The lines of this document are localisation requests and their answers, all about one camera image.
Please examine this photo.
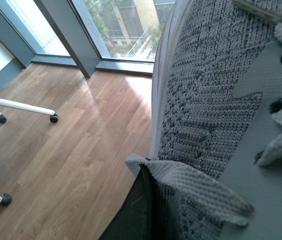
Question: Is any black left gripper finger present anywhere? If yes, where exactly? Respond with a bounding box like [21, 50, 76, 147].
[99, 164, 155, 240]

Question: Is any grey sneaker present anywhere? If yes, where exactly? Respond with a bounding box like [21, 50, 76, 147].
[126, 0, 282, 240]

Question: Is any white office chair base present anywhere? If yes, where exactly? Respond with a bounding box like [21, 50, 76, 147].
[0, 78, 59, 208]

